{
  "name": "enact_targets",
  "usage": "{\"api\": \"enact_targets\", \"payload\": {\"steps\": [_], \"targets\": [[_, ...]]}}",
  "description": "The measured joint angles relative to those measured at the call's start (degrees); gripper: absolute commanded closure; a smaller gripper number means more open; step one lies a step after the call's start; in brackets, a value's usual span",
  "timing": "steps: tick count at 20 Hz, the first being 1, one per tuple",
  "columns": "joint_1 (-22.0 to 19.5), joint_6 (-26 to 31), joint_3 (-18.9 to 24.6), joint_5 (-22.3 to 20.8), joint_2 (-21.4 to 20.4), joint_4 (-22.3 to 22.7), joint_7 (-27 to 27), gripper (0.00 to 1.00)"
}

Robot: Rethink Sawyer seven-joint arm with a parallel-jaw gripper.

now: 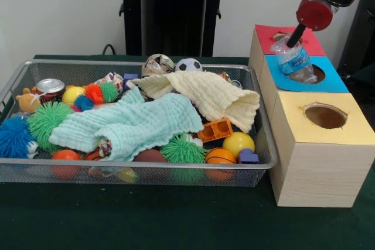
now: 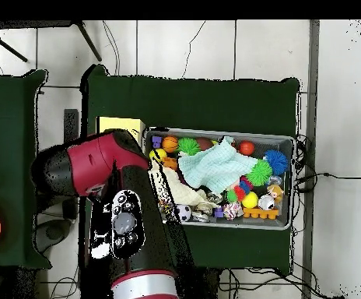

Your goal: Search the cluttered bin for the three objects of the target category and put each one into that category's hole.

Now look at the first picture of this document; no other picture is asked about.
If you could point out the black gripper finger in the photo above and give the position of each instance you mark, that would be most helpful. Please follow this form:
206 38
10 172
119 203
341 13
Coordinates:
296 36

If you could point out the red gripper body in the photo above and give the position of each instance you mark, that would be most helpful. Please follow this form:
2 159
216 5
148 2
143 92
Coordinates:
315 15

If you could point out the clear plastic water bottle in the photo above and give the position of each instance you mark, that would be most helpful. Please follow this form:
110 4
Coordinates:
294 62

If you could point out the cream waffle cloth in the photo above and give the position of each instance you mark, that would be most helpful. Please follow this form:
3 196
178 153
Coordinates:
211 95

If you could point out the mint green waffle cloth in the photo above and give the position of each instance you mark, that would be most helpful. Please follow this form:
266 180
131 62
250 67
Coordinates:
132 124

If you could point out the wooden box with three holes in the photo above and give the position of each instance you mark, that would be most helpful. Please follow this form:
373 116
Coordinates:
319 174

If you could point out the shallow mesh bin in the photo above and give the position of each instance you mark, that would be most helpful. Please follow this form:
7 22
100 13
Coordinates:
164 165

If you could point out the black upright panel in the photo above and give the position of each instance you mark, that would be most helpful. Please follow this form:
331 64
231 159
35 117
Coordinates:
360 42

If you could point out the yellow ball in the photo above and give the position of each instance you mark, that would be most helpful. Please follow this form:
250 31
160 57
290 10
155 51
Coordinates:
238 143

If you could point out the orange building brick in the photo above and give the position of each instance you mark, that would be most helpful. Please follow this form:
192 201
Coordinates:
216 130

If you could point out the small orange basketball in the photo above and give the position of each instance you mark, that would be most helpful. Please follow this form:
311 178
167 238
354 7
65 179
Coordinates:
221 156

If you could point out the green spiky ball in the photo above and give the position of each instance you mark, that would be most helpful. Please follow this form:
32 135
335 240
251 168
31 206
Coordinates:
183 150
45 124

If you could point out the dark green table cloth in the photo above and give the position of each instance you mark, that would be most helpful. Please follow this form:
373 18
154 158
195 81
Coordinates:
146 220

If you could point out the red tin can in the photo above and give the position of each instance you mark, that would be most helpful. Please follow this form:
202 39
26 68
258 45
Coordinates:
51 89

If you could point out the red ball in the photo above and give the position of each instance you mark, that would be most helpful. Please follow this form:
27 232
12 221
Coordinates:
66 155

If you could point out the blue spiky ball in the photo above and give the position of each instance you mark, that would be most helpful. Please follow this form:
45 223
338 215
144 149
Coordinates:
13 138

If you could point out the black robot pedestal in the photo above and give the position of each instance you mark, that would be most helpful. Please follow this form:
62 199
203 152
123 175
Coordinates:
175 13

